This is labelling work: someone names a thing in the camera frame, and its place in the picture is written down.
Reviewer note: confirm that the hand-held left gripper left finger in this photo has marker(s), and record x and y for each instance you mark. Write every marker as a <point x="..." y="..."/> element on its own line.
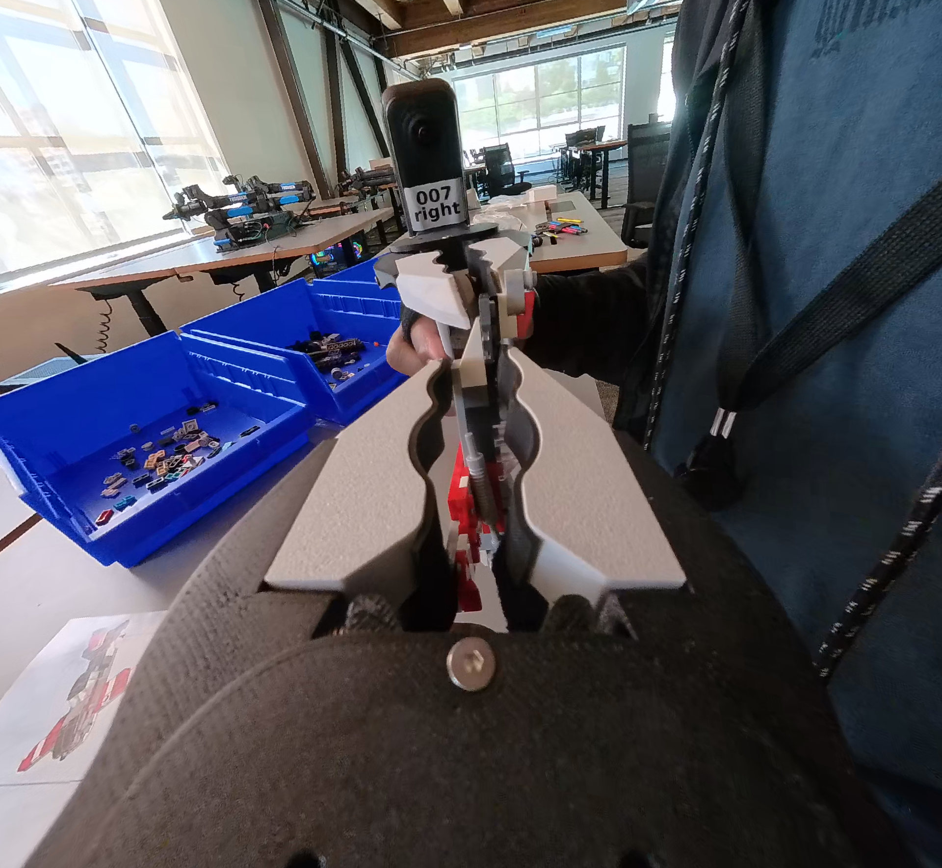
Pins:
<point x="346" y="507"/>

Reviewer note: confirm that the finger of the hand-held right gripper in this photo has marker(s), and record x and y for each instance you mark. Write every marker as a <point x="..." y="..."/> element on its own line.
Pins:
<point x="509" y="256"/>
<point x="434" y="290"/>

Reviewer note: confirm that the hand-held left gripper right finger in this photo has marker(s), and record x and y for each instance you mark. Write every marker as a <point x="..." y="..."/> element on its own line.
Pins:
<point x="596" y="500"/>

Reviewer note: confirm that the toy brick model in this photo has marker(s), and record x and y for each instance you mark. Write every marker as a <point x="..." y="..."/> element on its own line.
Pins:
<point x="471" y="485"/>

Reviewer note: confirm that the person's right forearm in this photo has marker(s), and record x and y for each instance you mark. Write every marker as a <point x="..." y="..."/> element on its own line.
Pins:
<point x="581" y="324"/>

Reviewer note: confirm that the person's right hand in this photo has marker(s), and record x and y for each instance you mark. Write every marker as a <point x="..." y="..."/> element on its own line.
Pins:
<point x="412" y="351"/>

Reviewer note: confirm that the set of coloured markers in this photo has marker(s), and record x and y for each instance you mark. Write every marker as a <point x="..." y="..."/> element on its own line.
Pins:
<point x="563" y="226"/>

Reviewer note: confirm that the pale grey table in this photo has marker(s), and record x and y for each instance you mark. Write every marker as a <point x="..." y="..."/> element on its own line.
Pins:
<point x="589" y="239"/>

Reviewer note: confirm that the computer tower rainbow fan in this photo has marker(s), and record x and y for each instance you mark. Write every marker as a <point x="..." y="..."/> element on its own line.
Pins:
<point x="335" y="254"/>

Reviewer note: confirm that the pile of small dark bricks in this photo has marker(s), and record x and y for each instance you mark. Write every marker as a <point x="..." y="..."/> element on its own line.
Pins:
<point x="331" y="353"/>

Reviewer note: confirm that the blue plastic bin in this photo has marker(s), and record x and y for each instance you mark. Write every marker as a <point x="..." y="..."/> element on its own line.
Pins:
<point x="294" y="316"/>
<point x="221" y="397"/>

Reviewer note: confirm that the black mesh office chair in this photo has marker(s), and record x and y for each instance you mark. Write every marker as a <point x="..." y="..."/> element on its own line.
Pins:
<point x="651" y="176"/>

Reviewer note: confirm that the pile of small pale bricks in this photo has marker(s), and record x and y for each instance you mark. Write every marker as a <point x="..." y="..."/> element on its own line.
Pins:
<point x="158" y="460"/>

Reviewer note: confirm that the black jacket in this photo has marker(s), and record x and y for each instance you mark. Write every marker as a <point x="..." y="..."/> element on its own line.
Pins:
<point x="706" y="73"/>

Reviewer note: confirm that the long pale table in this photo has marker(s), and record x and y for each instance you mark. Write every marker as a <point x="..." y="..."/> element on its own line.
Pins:
<point x="147" y="261"/>

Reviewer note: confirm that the instruction booklet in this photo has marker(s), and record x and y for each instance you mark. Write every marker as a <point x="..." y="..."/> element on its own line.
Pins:
<point x="59" y="699"/>

